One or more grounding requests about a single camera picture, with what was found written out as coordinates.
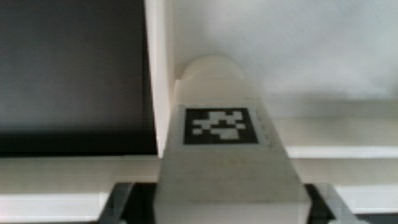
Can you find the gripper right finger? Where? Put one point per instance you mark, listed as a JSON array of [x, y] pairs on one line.
[[329, 209]]

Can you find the white table leg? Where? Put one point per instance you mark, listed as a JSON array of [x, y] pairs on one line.
[[228, 182]]

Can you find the white L-shaped obstacle fence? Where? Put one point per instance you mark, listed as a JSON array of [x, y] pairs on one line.
[[54, 188]]

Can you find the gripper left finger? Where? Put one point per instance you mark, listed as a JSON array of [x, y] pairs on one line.
[[129, 207]]

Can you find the white square table top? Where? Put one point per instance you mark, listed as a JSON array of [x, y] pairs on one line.
[[315, 47]]

